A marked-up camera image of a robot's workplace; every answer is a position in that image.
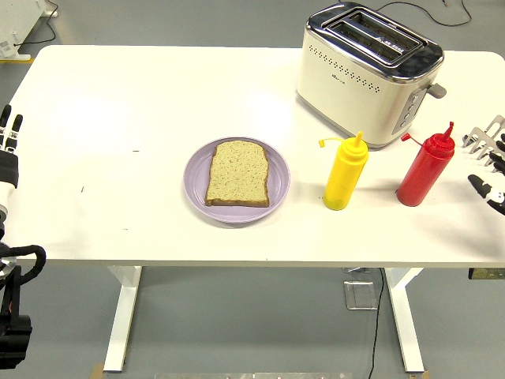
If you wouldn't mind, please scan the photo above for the clear floor plate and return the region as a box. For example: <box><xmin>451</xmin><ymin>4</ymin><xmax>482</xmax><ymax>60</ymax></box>
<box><xmin>342</xmin><ymin>280</ymin><xmax>379</xmax><ymax>311</ymax></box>

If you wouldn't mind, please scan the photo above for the yellow squeeze bottle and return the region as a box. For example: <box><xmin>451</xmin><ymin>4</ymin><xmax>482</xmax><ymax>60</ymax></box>
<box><xmin>317</xmin><ymin>130</ymin><xmax>370</xmax><ymax>212</ymax></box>

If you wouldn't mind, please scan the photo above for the cream and chrome toaster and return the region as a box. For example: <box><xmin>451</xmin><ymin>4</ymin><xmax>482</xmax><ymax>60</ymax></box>
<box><xmin>295</xmin><ymin>2</ymin><xmax>448</xmax><ymax>151</ymax></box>

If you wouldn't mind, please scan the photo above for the black cable under table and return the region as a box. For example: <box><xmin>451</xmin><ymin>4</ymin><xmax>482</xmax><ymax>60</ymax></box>
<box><xmin>368</xmin><ymin>268</ymin><xmax>386</xmax><ymax>379</ymax></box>

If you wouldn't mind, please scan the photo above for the purple round plate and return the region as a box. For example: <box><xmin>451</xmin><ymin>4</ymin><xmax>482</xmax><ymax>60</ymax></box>
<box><xmin>183</xmin><ymin>136</ymin><xmax>292</xmax><ymax>225</ymax></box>

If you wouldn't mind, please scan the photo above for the thin black floor cable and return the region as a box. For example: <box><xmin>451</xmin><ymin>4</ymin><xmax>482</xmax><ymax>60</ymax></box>
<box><xmin>13</xmin><ymin>0</ymin><xmax>58</xmax><ymax>48</ymax></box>

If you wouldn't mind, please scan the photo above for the white table leg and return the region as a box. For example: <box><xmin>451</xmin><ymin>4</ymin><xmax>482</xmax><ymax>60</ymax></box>
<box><xmin>384</xmin><ymin>267</ymin><xmax>426</xmax><ymax>374</ymax></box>
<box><xmin>103</xmin><ymin>265</ymin><xmax>143</xmax><ymax>373</ymax></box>

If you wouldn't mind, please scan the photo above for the slice of bread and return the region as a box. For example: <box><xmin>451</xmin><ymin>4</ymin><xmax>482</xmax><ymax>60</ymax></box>
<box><xmin>204</xmin><ymin>140</ymin><xmax>272</xmax><ymax>208</ymax></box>

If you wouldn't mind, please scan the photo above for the red squeeze bottle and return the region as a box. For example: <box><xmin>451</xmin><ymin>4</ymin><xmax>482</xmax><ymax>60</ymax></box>
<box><xmin>396</xmin><ymin>121</ymin><xmax>458</xmax><ymax>208</ymax></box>

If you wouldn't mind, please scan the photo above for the black toaster power cord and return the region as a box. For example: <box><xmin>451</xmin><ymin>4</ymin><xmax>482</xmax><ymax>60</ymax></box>
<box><xmin>370</xmin><ymin>0</ymin><xmax>473</xmax><ymax>28</ymax></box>

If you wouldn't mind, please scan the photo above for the silver toast rack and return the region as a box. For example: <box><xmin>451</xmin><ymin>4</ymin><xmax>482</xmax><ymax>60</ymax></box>
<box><xmin>462</xmin><ymin>114</ymin><xmax>505</xmax><ymax>173</ymax></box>

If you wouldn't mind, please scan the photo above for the black table control panel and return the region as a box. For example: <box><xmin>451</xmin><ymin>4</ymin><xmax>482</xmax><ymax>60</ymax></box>
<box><xmin>468</xmin><ymin>267</ymin><xmax>505</xmax><ymax>280</ymax></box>

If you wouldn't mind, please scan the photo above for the white equipment housing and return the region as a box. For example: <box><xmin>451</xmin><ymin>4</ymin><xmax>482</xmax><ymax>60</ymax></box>
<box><xmin>0</xmin><ymin>0</ymin><xmax>60</xmax><ymax>62</ymax></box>

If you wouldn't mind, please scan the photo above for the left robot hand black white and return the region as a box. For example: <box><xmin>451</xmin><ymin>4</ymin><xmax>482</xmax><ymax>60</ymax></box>
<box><xmin>0</xmin><ymin>104</ymin><xmax>24</xmax><ymax>212</ymax></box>

